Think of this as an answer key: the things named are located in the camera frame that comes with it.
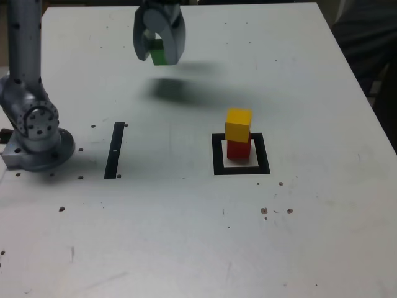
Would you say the black tape square outline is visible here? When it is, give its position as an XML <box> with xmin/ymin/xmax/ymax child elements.
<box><xmin>212</xmin><ymin>132</ymin><xmax>271</xmax><ymax>176</ymax></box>

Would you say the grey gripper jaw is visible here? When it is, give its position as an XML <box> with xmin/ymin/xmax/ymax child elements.
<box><xmin>144</xmin><ymin>4</ymin><xmax>187</xmax><ymax>66</ymax></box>
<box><xmin>132</xmin><ymin>6</ymin><xmax>154</xmax><ymax>61</ymax></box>

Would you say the red cube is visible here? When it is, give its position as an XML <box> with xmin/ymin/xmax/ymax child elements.
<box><xmin>226</xmin><ymin>139</ymin><xmax>251</xmax><ymax>161</ymax></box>

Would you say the black tape strip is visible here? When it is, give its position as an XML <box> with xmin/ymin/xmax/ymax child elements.
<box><xmin>104</xmin><ymin>122</ymin><xmax>125</xmax><ymax>179</ymax></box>

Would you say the green cube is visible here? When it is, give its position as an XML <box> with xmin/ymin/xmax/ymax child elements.
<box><xmin>148</xmin><ymin>38</ymin><xmax>170</xmax><ymax>66</ymax></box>

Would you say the yellow cube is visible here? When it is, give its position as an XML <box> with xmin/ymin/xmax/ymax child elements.
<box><xmin>225</xmin><ymin>107</ymin><xmax>252</xmax><ymax>143</ymax></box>

